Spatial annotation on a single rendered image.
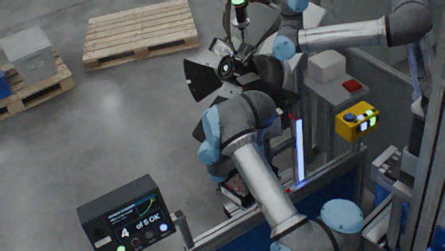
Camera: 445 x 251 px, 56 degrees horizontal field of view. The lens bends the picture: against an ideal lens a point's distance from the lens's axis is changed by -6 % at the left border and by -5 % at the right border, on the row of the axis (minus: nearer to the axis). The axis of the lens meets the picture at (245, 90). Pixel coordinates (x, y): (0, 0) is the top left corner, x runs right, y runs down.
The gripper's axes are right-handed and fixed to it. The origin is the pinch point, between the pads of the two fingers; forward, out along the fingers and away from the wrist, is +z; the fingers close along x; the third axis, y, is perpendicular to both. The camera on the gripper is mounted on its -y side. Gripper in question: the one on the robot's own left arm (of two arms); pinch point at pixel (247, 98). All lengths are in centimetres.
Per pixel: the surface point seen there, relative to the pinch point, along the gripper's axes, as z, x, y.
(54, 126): 65, 95, 232
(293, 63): 33.4, 4.2, -9.2
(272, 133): 6.1, 23.6, -4.7
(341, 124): 8.0, 16.9, -35.3
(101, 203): -68, -8, 21
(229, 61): 14.8, -7.9, 12.5
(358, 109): 16.4, 15.1, -41.2
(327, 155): 60, 87, -11
